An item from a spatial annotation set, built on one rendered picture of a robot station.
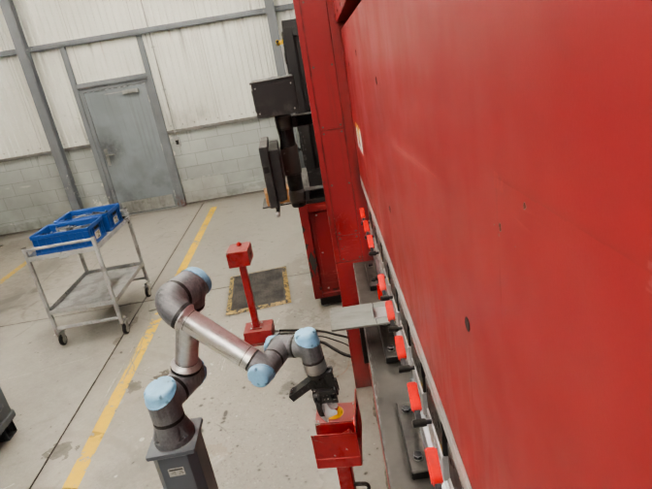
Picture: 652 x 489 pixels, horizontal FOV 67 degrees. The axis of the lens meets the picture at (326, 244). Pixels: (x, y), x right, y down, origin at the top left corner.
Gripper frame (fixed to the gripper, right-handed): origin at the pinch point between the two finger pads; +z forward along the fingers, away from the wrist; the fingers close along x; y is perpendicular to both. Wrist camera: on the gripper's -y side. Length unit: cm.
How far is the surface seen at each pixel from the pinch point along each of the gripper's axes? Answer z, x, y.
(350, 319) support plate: -15.3, 38.7, 11.9
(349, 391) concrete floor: 83, 124, -13
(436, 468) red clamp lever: -41, -68, 36
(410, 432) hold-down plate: -4.1, -17.1, 29.5
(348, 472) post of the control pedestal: 28.1, 2.5, 2.0
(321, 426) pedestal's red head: 6.9, 4.6, -3.3
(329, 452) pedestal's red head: 10.7, -4.7, -0.7
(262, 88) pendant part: -109, 139, -18
